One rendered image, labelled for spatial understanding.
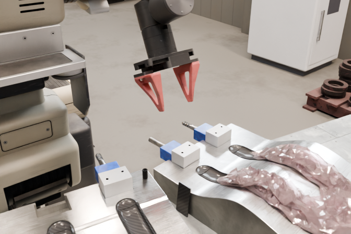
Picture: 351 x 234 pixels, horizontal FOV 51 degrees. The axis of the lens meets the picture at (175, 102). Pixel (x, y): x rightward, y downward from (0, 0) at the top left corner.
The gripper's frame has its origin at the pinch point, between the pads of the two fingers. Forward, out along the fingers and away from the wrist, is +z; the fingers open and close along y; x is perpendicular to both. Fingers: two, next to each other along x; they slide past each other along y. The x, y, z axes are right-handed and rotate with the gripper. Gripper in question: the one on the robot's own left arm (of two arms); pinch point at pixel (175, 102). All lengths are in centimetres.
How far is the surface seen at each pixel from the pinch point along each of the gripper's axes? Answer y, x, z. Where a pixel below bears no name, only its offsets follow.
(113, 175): -15.9, 0.3, 8.6
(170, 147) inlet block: 1.4, 8.7, 9.8
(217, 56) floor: 216, 238, -6
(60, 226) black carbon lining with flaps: -26.7, -0.8, 12.6
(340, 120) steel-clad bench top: 53, 3, 20
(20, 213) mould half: -30.8, 4.6, 9.6
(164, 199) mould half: -10.4, -5.2, 14.5
